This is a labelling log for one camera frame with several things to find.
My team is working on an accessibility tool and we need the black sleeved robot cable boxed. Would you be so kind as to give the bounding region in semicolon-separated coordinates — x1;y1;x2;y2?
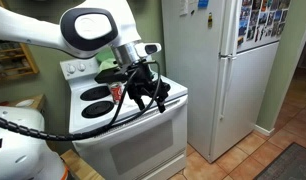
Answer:
0;59;162;142

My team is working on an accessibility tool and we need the white baseboard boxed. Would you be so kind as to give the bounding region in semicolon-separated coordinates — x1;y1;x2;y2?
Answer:
253;124;276;137

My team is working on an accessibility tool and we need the white plate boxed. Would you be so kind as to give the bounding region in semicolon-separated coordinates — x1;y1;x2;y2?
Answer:
15;98;36;108

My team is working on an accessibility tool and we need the white electric stove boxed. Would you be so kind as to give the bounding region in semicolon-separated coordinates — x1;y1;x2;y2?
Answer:
59;57;189;180

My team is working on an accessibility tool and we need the white paper note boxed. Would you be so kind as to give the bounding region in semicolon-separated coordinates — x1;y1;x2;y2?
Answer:
178;0;189;17

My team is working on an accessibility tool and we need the small black coil burner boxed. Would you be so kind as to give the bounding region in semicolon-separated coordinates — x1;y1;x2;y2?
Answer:
80;85;111;102

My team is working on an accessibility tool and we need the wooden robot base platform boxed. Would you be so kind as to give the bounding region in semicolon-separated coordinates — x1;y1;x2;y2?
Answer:
59;149;106;180

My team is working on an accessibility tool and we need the white bin with green bag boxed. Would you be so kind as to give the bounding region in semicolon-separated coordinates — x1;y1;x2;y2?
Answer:
96;49;119;73

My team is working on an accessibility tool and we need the yellow fridge magnet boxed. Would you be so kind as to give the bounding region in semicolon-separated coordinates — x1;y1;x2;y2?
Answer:
207;12;214;29

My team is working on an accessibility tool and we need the wooden side table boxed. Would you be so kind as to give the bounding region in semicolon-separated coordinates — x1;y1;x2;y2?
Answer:
0;93;47;116

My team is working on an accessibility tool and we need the red coke can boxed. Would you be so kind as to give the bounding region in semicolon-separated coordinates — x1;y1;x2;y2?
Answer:
108;81;125;105

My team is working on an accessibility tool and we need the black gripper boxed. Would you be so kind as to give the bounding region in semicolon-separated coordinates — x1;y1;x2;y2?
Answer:
121;61;171;114

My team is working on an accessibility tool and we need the wooden spice rack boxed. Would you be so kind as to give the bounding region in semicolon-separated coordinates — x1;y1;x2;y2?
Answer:
0;41;40;84

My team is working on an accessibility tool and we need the fridge photo collage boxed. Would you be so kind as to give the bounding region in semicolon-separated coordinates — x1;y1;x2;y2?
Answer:
237;0;292;48

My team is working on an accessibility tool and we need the large black coil burner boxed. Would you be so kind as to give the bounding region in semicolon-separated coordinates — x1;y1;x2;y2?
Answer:
81;100;115;119

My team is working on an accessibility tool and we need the blue fridge magnet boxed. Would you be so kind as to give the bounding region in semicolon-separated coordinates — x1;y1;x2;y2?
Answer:
197;0;210;9

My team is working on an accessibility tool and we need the white refrigerator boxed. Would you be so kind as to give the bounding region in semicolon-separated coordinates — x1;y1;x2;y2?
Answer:
161;0;292;164

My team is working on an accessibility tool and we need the dark grey floor rug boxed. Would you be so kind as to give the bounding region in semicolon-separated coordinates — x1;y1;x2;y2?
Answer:
252;142;306;180

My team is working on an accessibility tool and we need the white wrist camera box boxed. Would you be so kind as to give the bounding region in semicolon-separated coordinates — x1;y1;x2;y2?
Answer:
134;42;162;58

